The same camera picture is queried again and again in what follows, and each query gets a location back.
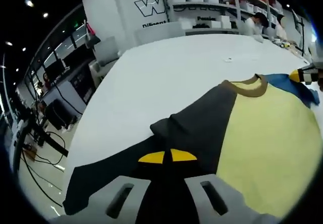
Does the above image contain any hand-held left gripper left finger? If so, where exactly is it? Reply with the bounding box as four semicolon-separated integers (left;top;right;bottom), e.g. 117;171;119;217
49;151;166;224

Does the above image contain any black bag with pink strap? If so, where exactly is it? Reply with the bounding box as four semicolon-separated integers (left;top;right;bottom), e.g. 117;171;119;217
84;19;101;49

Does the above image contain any office desk counter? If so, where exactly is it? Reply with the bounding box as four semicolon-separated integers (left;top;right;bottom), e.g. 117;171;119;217
41;65;98;115

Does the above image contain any white chair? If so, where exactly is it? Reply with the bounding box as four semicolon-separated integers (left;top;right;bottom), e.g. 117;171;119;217
93;36;119;68

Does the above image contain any black floor cable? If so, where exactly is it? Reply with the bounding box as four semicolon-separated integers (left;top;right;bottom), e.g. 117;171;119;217
19;130;67;207

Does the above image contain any yellow blue black garment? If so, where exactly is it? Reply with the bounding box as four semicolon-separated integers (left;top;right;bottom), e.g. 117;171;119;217
62;74;319;216

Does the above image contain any yellow white tabletop clutter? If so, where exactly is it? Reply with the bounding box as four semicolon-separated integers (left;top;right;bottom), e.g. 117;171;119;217
274;38;298;50

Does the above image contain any grey metal shelving rack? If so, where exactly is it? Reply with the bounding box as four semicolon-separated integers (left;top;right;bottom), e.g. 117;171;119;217
158;0;244;36
237;0;287;34

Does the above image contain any black office chair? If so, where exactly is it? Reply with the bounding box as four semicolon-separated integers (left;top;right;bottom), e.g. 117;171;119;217
44;99;78;131

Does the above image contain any black tripod stand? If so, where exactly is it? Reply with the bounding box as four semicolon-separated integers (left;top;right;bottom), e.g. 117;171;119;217
12;102;69;165

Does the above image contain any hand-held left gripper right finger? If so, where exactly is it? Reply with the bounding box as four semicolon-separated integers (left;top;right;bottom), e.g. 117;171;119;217
164;148;282;224

